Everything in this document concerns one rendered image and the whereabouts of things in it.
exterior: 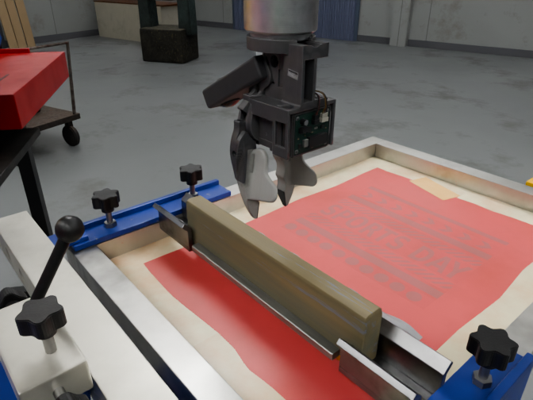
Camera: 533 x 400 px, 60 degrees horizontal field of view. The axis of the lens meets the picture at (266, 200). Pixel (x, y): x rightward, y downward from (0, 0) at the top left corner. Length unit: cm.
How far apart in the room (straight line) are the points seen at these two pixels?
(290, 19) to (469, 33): 861
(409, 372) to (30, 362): 38
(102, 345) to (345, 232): 49
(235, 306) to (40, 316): 31
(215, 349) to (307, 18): 40
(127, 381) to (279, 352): 21
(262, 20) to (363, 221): 52
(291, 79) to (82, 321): 34
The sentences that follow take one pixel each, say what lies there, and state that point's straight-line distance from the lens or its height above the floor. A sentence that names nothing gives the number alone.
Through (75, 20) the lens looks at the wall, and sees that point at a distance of 1076.
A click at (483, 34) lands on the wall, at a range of 900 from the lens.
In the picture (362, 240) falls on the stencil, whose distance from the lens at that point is 83.
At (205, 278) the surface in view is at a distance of 73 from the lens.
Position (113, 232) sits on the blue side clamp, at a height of 100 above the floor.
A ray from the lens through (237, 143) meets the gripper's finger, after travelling 51.
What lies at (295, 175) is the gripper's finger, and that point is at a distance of 57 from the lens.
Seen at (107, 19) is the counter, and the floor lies 35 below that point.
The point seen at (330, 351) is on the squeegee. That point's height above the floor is 99.
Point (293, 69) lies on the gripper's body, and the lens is 47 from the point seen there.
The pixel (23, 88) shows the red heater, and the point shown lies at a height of 110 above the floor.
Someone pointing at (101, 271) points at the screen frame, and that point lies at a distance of 72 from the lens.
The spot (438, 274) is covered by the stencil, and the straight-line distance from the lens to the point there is 78.
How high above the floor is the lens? 139
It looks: 27 degrees down
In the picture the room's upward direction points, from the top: straight up
